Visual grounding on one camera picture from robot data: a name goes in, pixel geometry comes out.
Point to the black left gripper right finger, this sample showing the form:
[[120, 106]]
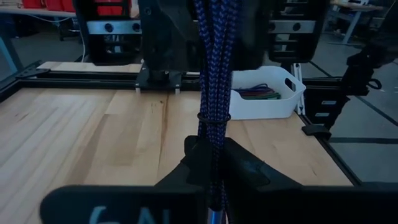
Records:
[[280, 205]]

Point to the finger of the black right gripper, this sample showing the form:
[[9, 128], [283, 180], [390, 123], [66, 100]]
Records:
[[168, 37], [252, 37]]

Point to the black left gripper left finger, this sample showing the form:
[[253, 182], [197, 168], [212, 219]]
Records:
[[124, 205]]

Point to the light wooden board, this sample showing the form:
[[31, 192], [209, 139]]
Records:
[[93, 67]]

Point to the tall red plastic bin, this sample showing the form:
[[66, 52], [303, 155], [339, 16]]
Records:
[[112, 9]]

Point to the white folding stand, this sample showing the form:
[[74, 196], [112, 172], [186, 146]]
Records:
[[298, 90]]

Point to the wooden background work table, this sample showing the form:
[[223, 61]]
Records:
[[31, 12]]

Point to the white plastic bin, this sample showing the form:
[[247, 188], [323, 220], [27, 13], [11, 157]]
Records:
[[264, 109]]

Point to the black table clamp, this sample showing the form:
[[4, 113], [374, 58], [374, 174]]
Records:
[[315, 130]]

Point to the light wooden background desk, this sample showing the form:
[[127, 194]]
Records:
[[354, 9]]

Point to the black aluminium table frame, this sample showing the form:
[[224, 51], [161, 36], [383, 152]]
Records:
[[93, 82]]

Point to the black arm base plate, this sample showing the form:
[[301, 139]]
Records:
[[143, 82]]

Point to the black corner bracket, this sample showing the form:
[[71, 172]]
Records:
[[31, 72]]

